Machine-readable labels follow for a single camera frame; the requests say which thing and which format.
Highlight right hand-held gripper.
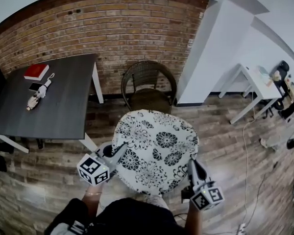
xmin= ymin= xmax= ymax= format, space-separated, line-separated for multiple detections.
xmin=187 ymin=158 xmax=225 ymax=212

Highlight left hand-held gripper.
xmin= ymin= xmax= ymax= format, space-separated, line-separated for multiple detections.
xmin=76 ymin=142 xmax=129 ymax=186

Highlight black white floral cushion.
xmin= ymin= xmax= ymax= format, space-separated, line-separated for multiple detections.
xmin=112 ymin=109 xmax=199 ymax=196

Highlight brown wicker chair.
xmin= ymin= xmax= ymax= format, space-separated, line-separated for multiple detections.
xmin=121 ymin=60 xmax=178 ymax=115

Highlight person's right forearm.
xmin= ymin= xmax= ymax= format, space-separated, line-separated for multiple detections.
xmin=186 ymin=201 xmax=203 ymax=235

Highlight person's left forearm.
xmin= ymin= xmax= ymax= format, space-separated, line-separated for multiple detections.
xmin=82 ymin=184 xmax=103 ymax=217

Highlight person's patterned trousers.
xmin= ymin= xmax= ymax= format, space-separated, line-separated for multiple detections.
xmin=127 ymin=192 xmax=172 ymax=210

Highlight person's black shirt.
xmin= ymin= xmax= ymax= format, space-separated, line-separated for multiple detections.
xmin=45 ymin=197 xmax=187 ymax=235

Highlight dark grey table white legs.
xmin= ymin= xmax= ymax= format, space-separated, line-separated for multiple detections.
xmin=0 ymin=53 xmax=105 ymax=154

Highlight white desk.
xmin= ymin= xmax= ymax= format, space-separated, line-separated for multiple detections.
xmin=218 ymin=63 xmax=282 ymax=124

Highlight smartphone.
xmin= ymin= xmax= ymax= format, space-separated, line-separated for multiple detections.
xmin=28 ymin=82 xmax=44 ymax=92

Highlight red book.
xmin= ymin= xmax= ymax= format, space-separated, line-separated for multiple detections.
xmin=24 ymin=64 xmax=50 ymax=81

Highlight pale green book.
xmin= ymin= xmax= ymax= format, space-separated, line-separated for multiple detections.
xmin=256 ymin=66 xmax=270 ymax=77

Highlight white floor cable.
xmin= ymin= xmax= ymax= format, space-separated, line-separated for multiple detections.
xmin=240 ymin=92 xmax=258 ymax=232

